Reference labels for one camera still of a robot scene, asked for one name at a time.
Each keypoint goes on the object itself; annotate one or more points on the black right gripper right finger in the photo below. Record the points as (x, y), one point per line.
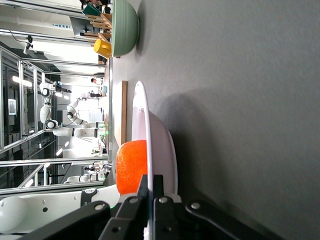
(165, 220)

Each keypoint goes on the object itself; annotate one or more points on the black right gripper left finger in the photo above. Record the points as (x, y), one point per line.
(130, 215)

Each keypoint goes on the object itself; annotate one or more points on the orange fruit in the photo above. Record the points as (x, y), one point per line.
(131, 167)

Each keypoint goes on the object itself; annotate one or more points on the white round plate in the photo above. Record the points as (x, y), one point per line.
(160, 150)

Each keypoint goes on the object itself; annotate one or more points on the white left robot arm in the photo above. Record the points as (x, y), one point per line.
(37, 210)

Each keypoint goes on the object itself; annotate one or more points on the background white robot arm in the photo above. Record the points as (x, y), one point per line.
(75, 131)
(45, 112)

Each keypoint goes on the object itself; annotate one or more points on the wooden cutting board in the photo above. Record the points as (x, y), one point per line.
(120, 112)

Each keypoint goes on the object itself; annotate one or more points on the person in white shirt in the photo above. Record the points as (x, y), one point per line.
(97, 81)

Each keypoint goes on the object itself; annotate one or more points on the yellow cup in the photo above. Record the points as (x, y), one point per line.
(102, 48)

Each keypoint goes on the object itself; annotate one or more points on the pale green bowl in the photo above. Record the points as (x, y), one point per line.
(123, 27)

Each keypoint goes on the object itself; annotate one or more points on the wooden mug rack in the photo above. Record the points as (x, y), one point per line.
(100, 25)

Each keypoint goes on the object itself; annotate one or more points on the dark green box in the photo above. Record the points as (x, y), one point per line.
(91, 8)

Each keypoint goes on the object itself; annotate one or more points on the wall monitor screen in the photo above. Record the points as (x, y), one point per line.
(11, 107)

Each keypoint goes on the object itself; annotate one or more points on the camera on ceiling mount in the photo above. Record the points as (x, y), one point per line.
(28, 46)

